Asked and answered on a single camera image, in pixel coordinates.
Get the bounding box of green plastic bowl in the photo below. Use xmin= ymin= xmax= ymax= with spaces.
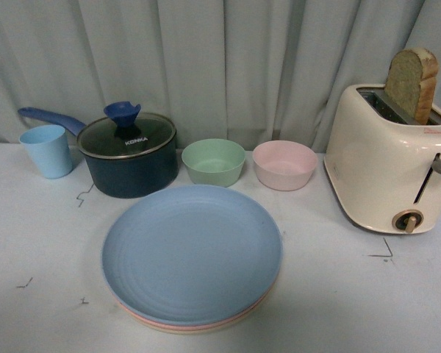
xmin=182 ymin=138 xmax=245 ymax=187

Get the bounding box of light blue plastic cup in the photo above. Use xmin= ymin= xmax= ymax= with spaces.
xmin=19 ymin=124 xmax=73 ymax=179

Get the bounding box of cream plastic plate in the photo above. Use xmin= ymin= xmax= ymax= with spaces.
xmin=127 ymin=310 xmax=254 ymax=335

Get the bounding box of pink plastic bowl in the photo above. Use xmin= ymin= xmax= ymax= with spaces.
xmin=252 ymin=140 xmax=318 ymax=191

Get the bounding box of blue plastic plate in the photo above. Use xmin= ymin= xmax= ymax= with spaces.
xmin=101 ymin=185 xmax=282 ymax=321

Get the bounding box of dark blue saucepan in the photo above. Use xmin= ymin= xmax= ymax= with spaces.
xmin=18 ymin=107 xmax=179 ymax=199

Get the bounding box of glass pot lid blue knob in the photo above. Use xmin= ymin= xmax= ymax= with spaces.
xmin=77 ymin=101 xmax=176 ymax=160

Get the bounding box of cream white toaster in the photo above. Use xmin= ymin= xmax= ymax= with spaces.
xmin=324 ymin=84 xmax=441 ymax=234

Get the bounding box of grey curtain backdrop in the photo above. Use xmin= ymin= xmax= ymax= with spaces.
xmin=0 ymin=1 xmax=441 ymax=152

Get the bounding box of slice of bread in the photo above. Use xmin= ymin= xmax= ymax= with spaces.
xmin=384 ymin=47 xmax=439 ymax=125

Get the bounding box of pink plastic plate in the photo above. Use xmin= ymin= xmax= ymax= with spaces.
xmin=116 ymin=290 xmax=272 ymax=326

